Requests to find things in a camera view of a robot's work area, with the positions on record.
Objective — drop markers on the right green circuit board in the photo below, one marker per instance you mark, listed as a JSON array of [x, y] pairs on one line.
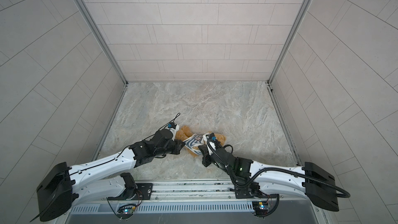
[[260, 208]]

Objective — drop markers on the left green circuit board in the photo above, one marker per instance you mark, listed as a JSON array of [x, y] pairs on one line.
[[127, 209]]

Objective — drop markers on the green circuit board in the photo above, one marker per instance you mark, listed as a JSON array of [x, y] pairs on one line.
[[127, 209], [260, 208]]

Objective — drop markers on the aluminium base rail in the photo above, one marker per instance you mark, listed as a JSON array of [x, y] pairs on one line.
[[209, 189]]

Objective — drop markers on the tan plush teddy bear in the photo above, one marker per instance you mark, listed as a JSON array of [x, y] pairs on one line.
[[184, 132]]

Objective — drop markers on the white ventilation grille strip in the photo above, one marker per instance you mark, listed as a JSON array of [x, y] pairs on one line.
[[168, 207]]

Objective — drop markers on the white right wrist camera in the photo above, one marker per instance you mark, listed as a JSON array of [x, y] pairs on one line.
[[212, 142]]

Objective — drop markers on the aluminium corner post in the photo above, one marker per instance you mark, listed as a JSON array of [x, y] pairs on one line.
[[99, 37], [295, 27]]

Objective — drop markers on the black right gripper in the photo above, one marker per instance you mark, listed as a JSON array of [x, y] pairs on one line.
[[205, 158]]

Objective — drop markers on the blue white striped knit sweater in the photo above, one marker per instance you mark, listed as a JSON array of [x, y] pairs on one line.
[[194, 142]]

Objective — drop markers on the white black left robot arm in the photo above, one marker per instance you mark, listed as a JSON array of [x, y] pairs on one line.
[[67, 186]]

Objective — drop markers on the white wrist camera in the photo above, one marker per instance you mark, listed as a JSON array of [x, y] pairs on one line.
[[173, 127], [212, 142]]

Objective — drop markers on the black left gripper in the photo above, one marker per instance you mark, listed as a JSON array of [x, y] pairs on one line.
[[179, 146]]

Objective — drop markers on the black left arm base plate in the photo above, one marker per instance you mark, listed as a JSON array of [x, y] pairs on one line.
[[142, 191]]

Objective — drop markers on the aluminium left corner post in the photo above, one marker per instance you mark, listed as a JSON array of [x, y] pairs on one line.
[[99, 37]]

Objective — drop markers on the aluminium right corner post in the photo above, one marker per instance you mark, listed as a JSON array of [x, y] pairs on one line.
[[295, 27]]

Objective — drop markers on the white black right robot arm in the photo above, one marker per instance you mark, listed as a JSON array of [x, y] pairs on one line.
[[252, 179]]

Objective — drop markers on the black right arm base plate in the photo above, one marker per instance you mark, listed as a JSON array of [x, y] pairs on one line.
[[252, 191]]

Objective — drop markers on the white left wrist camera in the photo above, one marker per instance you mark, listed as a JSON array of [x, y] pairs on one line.
[[173, 127]]

